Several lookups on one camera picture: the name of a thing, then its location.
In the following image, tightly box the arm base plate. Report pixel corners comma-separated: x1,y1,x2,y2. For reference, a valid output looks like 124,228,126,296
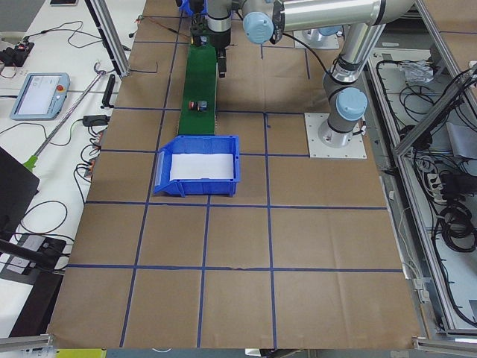
304,113,367,160

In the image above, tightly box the green conveyor belt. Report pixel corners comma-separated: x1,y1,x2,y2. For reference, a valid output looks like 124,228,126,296
178,44,217,135

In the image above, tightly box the blue right bin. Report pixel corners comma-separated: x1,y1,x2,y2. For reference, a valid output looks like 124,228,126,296
175,0,206,16

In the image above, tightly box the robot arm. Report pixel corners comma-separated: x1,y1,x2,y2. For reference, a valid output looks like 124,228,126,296
206,0,413,148

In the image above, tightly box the white foam pad left bin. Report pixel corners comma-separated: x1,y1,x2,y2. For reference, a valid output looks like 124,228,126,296
170,154,234,180

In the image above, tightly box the blue left bin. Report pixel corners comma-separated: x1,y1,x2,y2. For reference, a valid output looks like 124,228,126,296
154,135,241,197

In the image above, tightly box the red black wire pair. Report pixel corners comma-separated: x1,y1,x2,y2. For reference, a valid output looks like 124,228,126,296
134,14,191,38

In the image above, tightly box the teach pendant tablet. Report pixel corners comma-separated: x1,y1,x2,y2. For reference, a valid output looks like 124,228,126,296
10,72,70,120

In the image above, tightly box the red push button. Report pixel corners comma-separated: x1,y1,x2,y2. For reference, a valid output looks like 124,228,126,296
188,100,208,112

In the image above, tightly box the blue bin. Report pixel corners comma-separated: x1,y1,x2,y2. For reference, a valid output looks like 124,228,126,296
175,0,206,16
154,135,241,197

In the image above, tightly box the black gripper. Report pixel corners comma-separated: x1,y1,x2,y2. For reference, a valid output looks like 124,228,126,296
207,18,231,78

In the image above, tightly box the black power adapter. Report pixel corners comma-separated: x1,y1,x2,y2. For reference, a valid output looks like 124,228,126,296
82,115,110,127

